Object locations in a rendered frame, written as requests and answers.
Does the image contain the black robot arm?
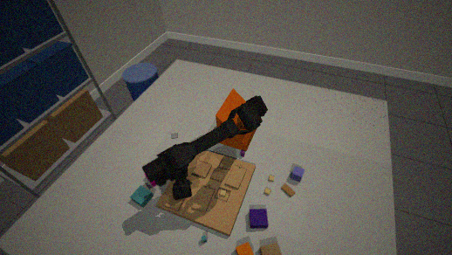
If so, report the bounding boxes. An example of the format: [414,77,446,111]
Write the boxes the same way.
[142,95,268,186]

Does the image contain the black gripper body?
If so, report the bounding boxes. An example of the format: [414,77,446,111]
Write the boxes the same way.
[171,169,192,200]

